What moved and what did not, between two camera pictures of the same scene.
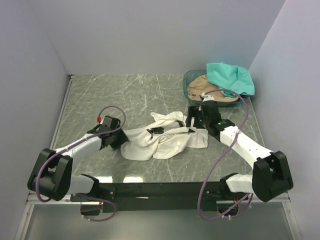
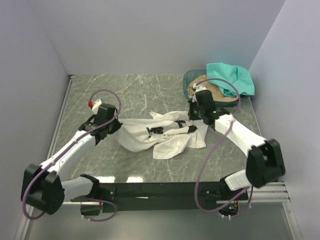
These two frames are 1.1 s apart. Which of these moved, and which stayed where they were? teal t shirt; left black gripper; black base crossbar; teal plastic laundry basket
Moved: left black gripper
Stayed: teal plastic laundry basket; teal t shirt; black base crossbar
